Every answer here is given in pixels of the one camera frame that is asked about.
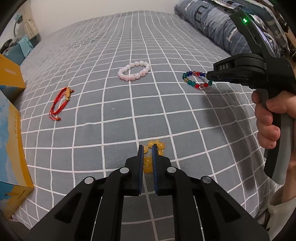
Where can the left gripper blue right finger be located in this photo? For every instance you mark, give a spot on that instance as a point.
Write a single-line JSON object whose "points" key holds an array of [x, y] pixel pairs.
{"points": [[155, 156]]}

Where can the yellow cardboard box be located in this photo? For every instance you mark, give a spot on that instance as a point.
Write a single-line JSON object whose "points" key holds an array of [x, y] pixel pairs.
{"points": [[11, 79]]}

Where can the teal hard suitcase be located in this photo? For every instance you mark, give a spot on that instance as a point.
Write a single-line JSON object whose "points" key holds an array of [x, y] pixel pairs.
{"points": [[18, 50]]}

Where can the white cardboard box blue edge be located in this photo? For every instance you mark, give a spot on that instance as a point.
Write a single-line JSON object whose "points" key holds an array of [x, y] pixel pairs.
{"points": [[16, 182]]}

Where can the right hand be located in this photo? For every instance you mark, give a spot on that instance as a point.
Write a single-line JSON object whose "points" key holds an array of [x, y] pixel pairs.
{"points": [[268, 133]]}

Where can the grey checked bed sheet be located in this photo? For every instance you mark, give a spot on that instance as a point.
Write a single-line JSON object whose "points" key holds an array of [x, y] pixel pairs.
{"points": [[98, 89]]}

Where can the blue grey folded quilt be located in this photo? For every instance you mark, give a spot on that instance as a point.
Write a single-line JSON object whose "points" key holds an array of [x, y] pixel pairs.
{"points": [[212, 18]]}

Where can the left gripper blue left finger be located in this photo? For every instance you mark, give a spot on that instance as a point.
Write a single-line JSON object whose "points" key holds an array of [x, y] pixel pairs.
{"points": [[140, 165]]}

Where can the beige curtain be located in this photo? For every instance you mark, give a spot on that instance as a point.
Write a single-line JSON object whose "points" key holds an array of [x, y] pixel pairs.
{"points": [[30, 27]]}

